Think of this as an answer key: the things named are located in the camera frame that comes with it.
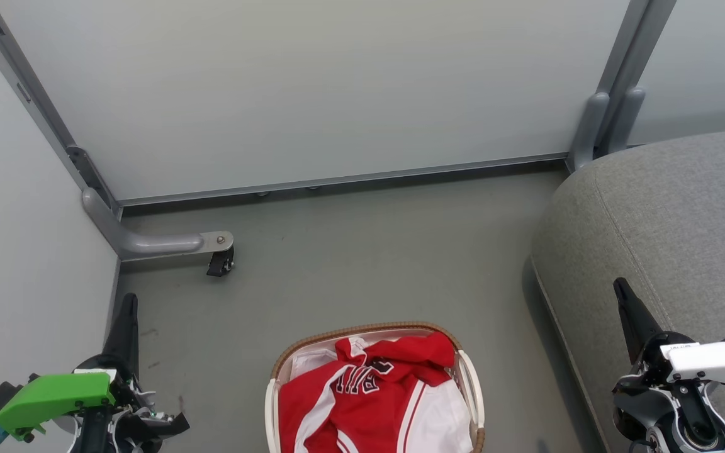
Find white laundry basket brown rim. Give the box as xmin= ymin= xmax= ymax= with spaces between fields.
xmin=264 ymin=322 xmax=487 ymax=453

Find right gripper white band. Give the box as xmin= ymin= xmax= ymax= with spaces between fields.
xmin=613 ymin=277 xmax=725 ymax=388

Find black caster wheel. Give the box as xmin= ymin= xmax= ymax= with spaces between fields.
xmin=206 ymin=247 xmax=236 ymax=278

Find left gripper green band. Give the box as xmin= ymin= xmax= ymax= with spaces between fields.
xmin=0 ymin=293 xmax=191 ymax=442

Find grey fabric sofa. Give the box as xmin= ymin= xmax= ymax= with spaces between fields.
xmin=529 ymin=126 xmax=725 ymax=453

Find white partition panel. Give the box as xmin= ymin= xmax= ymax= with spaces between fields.
xmin=0 ymin=0 xmax=631 ymax=203
xmin=0 ymin=13 xmax=121 ymax=453
xmin=627 ymin=0 xmax=725 ymax=147

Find grey partition bottom rail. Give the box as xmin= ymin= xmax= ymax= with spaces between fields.
xmin=117 ymin=152 xmax=570 ymax=208

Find red and white jersey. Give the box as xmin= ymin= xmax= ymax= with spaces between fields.
xmin=278 ymin=332 xmax=475 ymax=453

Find grey partition frame post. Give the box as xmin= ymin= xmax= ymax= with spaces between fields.
xmin=594 ymin=0 xmax=678 ymax=158
xmin=0 ymin=0 xmax=122 ymax=211

